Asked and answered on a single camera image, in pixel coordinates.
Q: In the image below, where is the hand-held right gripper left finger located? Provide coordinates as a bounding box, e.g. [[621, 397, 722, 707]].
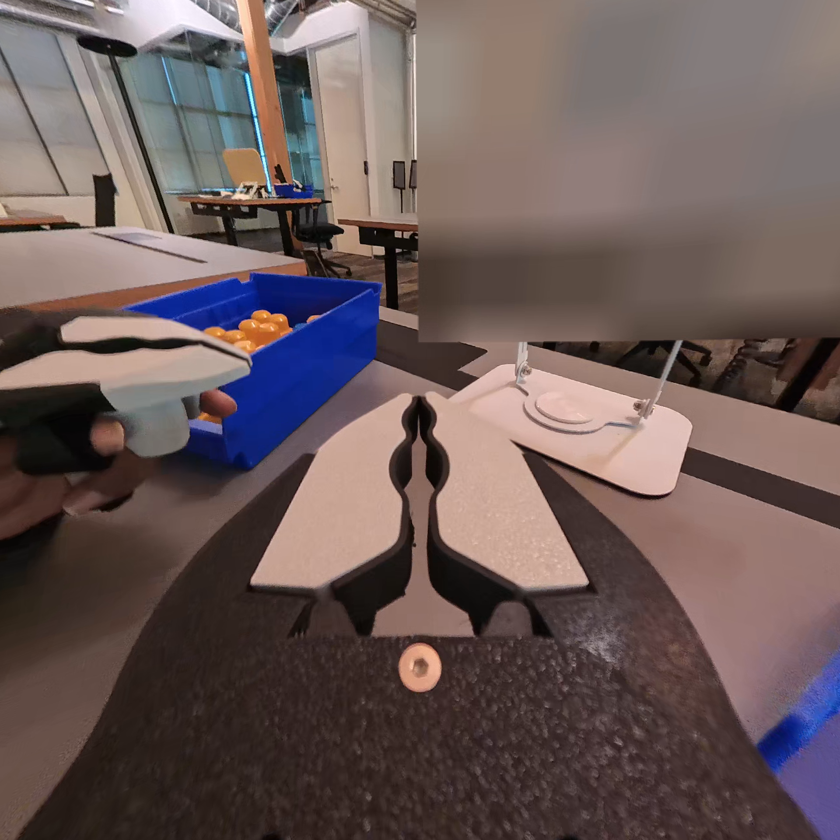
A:
[[249, 394, 420, 636]]

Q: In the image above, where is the person's left hand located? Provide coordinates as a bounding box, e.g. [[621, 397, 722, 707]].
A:
[[0, 388, 238, 540]]

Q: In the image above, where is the black floor lamp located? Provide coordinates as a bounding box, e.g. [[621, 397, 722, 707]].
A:
[[77, 36, 177, 234]]

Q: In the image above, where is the beige divider panel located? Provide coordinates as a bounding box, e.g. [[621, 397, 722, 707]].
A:
[[222, 147, 266, 191]]

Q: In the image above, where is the pile of toy blocks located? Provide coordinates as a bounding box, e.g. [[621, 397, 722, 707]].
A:
[[197, 308, 322, 424]]

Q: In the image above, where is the black office chair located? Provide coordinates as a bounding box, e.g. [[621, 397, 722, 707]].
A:
[[292, 222, 352, 280], [617, 340, 713, 388], [92, 172, 119, 227]]

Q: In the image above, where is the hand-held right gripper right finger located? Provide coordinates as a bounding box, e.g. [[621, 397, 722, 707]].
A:
[[419, 392, 591, 636]]

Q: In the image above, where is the blue object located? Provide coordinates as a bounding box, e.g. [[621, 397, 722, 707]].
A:
[[756, 663, 840, 840]]

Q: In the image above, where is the blue plastic bin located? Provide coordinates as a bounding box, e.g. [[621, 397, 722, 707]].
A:
[[123, 272, 383, 470]]

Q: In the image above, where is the wooden pillar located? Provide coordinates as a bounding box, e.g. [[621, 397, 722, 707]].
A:
[[236, 0, 306, 253]]

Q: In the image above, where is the white door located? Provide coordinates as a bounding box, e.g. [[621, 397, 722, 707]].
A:
[[308, 33, 371, 253]]

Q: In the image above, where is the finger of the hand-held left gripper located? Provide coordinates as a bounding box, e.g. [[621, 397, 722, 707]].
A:
[[58, 314, 254, 361], [0, 344, 254, 414]]

